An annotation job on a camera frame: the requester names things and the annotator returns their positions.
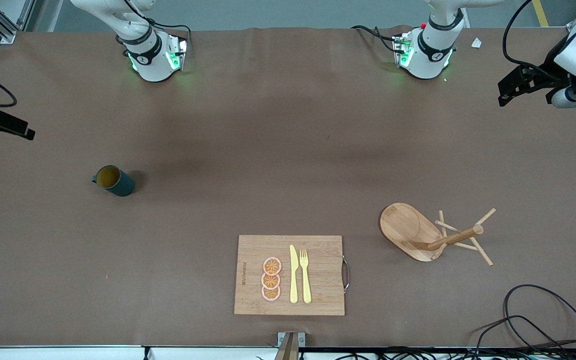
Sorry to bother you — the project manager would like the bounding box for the teal cup yellow inside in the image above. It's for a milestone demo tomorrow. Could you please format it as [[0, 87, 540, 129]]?
[[91, 165, 136, 197]]

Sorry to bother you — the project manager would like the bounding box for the wooden mug tree stand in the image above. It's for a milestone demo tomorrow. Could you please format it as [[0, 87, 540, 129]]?
[[379, 202, 497, 267]]

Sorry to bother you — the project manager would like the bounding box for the large table cover sheet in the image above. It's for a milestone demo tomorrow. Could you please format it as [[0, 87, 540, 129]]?
[[0, 25, 576, 348]]

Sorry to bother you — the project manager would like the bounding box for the yellow plastic fork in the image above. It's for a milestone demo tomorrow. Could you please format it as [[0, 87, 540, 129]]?
[[299, 249, 313, 304]]

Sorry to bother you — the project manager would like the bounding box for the yellow plastic knife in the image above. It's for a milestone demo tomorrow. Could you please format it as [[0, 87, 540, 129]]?
[[289, 244, 300, 304]]

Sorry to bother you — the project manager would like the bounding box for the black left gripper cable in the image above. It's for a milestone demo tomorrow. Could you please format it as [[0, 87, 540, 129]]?
[[502, 0, 564, 81]]

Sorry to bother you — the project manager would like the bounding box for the black left base cable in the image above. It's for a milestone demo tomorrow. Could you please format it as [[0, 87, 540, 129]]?
[[352, 25, 404, 53]]

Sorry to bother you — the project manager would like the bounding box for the black base cable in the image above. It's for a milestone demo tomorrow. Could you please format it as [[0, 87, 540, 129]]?
[[352, 25, 404, 53], [145, 19, 192, 41]]

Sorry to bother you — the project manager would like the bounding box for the black right base cable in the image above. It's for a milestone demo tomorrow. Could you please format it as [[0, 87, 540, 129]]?
[[145, 19, 192, 41]]

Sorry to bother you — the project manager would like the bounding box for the black looped floor cable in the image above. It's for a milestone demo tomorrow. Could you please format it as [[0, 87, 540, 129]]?
[[503, 284, 576, 351], [473, 315, 569, 358]]

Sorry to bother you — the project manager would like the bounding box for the white table edge rail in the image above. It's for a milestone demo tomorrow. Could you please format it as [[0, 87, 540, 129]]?
[[0, 345, 279, 360]]

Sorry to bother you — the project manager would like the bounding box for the wooden cutting board metal handle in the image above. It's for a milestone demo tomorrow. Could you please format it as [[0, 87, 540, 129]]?
[[233, 235, 351, 317]]

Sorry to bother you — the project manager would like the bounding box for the black cable bundle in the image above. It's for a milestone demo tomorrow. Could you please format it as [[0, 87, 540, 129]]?
[[298, 347, 576, 360]]

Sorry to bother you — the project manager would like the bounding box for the metal bracket with post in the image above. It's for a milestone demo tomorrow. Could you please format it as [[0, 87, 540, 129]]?
[[274, 331, 306, 360]]

